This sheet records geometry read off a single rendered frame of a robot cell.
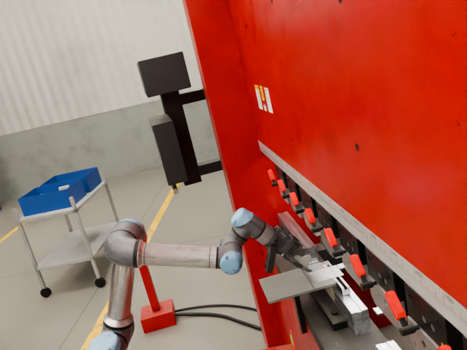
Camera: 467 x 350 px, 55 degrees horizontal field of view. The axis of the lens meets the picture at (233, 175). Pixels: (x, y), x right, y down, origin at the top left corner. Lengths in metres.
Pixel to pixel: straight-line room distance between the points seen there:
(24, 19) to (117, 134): 2.63
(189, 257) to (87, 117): 7.73
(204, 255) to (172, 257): 0.11
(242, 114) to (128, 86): 6.45
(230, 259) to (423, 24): 0.99
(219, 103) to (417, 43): 1.73
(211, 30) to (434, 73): 1.76
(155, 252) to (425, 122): 1.02
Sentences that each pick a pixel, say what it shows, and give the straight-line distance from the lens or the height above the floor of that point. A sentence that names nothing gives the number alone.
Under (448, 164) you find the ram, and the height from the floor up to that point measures 1.66.
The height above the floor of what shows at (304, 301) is 0.88.
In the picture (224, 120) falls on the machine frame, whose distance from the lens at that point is 2.41.
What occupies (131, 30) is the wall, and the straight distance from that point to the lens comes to 8.71.
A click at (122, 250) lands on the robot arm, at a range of 1.55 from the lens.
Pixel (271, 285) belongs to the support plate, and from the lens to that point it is 1.80.
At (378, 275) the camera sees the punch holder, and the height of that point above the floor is 1.28.
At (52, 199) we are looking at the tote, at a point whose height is 0.94.
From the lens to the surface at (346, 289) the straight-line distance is 1.71.
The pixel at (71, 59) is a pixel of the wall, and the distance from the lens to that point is 9.09.
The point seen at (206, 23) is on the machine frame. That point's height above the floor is 2.05.
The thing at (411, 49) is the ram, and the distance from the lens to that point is 0.79.
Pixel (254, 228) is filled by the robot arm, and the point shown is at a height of 1.28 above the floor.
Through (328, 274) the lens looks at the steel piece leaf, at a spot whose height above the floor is 1.00.
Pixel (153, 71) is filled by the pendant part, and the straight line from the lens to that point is 2.52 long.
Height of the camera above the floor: 1.90
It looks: 16 degrees down
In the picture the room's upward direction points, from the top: 13 degrees counter-clockwise
